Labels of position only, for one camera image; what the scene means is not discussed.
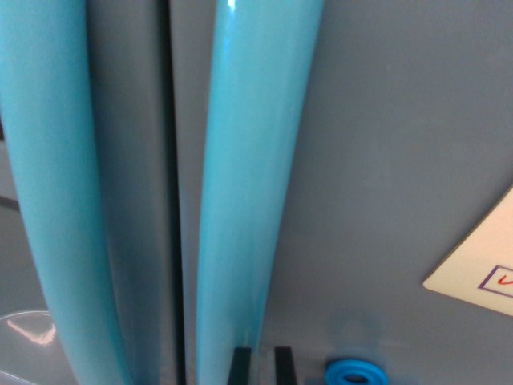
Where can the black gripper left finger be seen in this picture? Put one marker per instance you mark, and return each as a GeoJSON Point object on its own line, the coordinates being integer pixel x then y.
{"type": "Point", "coordinates": [241, 367]}

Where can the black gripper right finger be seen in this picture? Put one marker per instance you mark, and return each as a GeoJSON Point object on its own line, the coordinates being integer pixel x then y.
{"type": "Point", "coordinates": [285, 367]}

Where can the grey toy refrigerator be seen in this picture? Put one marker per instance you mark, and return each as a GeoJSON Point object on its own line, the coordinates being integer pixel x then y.
{"type": "Point", "coordinates": [380, 160]}

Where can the gray toy fridge door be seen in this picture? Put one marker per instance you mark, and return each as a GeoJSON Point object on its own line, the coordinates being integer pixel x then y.
{"type": "Point", "coordinates": [128, 160]}

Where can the blue plastic clip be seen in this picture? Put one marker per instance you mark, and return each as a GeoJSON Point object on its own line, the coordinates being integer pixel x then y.
{"type": "Point", "coordinates": [334, 373]}

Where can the cream grocery checklist card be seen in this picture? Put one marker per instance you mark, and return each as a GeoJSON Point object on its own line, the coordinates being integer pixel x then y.
{"type": "Point", "coordinates": [481, 256]}

